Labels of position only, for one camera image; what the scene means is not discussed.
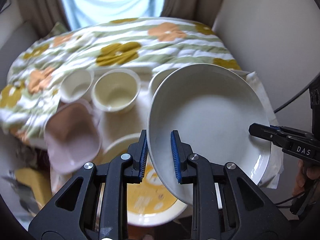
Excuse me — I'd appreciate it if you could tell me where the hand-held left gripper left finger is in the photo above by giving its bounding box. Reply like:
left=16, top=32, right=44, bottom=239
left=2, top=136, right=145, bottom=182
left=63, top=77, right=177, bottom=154
left=28, top=129, right=149, bottom=240

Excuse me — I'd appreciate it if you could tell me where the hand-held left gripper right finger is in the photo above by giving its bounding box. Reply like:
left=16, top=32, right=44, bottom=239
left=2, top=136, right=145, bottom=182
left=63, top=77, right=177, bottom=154
left=170, top=130, right=292, bottom=240

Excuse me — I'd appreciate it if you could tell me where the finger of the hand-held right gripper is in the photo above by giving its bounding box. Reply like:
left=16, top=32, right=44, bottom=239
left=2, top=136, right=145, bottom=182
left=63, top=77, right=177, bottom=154
left=270, top=125, right=316, bottom=141
left=248, top=123, right=290, bottom=153

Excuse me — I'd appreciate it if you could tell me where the large white plate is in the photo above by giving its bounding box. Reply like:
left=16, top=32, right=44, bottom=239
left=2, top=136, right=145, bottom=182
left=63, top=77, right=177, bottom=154
left=146, top=63, right=272, bottom=206

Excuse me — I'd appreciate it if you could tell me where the cream round bowl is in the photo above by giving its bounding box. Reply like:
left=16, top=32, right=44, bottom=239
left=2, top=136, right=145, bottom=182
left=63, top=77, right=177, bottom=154
left=92, top=68, right=141, bottom=115

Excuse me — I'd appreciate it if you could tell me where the pink square bowl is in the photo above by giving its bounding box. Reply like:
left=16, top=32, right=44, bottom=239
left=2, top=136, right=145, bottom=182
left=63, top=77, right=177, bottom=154
left=44, top=99, right=102, bottom=175

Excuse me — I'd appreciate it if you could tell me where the person's right hand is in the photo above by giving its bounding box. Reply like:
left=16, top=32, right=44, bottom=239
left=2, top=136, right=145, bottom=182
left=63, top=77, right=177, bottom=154
left=292, top=159, right=316, bottom=193

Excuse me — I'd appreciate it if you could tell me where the white floral tablecloth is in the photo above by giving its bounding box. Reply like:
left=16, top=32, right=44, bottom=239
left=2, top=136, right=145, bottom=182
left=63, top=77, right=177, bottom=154
left=49, top=66, right=285, bottom=227

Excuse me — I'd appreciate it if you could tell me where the yellow flower patterned plate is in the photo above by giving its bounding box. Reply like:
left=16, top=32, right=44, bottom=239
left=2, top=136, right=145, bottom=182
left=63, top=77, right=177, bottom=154
left=102, top=133, right=188, bottom=227

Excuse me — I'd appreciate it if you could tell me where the white shallow dish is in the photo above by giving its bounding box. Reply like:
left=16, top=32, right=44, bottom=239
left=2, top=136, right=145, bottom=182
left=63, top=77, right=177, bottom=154
left=148, top=68, right=181, bottom=98

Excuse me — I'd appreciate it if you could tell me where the small white round bowl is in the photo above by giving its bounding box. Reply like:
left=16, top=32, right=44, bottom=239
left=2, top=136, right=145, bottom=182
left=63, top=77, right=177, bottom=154
left=59, top=69, right=95, bottom=103

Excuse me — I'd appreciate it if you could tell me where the floral striped blanket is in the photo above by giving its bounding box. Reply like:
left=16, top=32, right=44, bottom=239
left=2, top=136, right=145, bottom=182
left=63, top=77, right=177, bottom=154
left=0, top=17, right=242, bottom=140

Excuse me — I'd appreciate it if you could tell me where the yellow cushion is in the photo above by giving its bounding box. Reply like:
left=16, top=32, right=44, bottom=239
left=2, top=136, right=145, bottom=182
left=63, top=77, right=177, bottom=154
left=14, top=167, right=52, bottom=205

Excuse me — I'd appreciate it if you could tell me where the green patterned pillow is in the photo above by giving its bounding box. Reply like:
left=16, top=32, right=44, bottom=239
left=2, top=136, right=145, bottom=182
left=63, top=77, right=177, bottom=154
left=47, top=21, right=67, bottom=38

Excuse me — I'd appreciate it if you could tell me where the sheer blue curtain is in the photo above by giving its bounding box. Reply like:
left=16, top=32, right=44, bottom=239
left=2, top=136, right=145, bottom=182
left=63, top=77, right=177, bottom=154
left=58, top=0, right=171, bottom=29

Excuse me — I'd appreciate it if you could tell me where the black cable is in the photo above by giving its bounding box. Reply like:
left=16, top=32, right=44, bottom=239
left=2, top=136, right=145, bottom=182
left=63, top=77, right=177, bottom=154
left=273, top=74, right=320, bottom=113

